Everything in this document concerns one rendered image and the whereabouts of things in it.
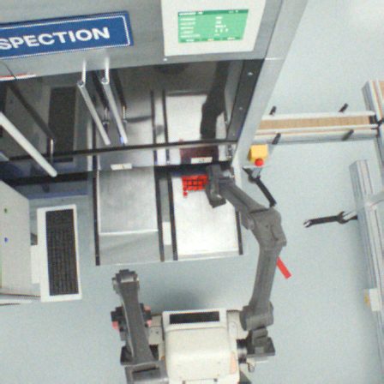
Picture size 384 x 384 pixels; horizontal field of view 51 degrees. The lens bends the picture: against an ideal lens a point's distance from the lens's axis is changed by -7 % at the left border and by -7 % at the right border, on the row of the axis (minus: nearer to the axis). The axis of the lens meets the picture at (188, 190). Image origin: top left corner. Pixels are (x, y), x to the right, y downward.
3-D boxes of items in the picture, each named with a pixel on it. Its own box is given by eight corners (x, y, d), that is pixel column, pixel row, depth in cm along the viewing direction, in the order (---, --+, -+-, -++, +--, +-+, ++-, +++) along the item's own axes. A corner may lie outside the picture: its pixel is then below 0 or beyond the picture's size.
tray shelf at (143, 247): (87, 164, 197) (87, 163, 195) (237, 153, 199) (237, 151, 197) (91, 267, 184) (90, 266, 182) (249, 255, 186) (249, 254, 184)
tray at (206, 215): (172, 179, 193) (172, 177, 190) (230, 175, 194) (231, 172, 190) (177, 255, 184) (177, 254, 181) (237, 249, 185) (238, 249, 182)
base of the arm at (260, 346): (242, 358, 142) (275, 356, 142) (243, 341, 139) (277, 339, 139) (238, 342, 150) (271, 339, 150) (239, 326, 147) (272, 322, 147)
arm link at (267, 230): (261, 238, 116) (294, 232, 118) (244, 210, 127) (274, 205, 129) (245, 336, 141) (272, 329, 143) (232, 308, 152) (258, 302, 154)
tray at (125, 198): (97, 162, 195) (96, 159, 191) (153, 157, 196) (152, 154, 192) (99, 234, 186) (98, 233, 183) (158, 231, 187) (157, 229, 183)
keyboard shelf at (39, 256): (22, 210, 199) (21, 209, 196) (76, 204, 200) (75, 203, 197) (26, 303, 187) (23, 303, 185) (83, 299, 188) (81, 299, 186)
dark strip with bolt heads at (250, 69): (220, 158, 183) (245, 57, 106) (231, 158, 183) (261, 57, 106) (221, 160, 183) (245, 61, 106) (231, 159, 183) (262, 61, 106)
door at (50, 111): (9, 157, 160) (-77, 83, 104) (123, 146, 162) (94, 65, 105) (9, 158, 160) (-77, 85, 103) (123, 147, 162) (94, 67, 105)
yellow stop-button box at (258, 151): (247, 147, 189) (249, 141, 182) (262, 146, 189) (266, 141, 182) (249, 163, 187) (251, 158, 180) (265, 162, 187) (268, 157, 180)
